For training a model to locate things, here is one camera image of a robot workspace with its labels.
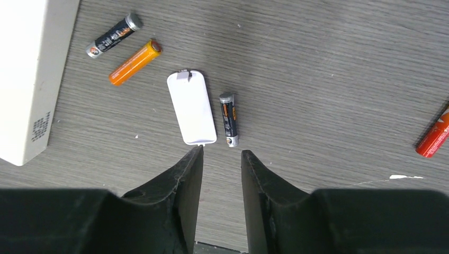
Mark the red battery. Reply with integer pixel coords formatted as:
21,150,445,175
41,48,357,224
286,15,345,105
416,107,448,158

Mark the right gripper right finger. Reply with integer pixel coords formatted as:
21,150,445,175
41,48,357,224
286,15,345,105
241,150,448,253

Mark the orange battery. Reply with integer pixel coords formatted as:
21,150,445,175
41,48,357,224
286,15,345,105
109,40,162,86

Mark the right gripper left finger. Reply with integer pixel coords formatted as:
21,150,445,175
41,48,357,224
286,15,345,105
1,146,203,253

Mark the black battery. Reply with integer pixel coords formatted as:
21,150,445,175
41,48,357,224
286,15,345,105
219,92,239,147
85,12,143,59

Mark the long white box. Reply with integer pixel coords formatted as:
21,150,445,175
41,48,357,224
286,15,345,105
1,1,79,166

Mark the white battery cover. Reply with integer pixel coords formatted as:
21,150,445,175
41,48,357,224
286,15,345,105
166,69,217,146

